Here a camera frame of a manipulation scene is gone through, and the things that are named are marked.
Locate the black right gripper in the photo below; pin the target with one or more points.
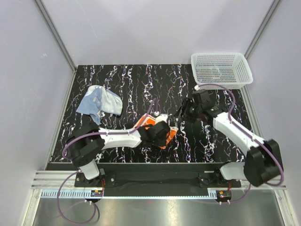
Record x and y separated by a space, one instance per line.
186 102

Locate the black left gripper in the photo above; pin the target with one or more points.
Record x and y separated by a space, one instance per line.
162 143

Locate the orange and white towel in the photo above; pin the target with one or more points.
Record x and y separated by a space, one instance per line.
148 119

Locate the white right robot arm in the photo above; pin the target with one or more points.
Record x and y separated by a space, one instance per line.
263 158

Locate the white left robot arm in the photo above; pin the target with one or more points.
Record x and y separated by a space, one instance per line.
89 141

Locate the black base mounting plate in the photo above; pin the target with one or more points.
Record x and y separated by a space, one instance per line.
204 175

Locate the white plastic basket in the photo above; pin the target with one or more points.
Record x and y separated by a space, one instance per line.
230 70

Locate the light blue towel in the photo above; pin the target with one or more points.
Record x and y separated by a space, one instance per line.
99 100

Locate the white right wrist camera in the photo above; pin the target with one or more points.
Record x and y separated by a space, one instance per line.
196 88

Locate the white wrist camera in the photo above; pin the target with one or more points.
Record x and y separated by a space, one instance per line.
160 117
196 88

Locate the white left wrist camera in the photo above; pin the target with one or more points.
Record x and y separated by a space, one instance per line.
160 117

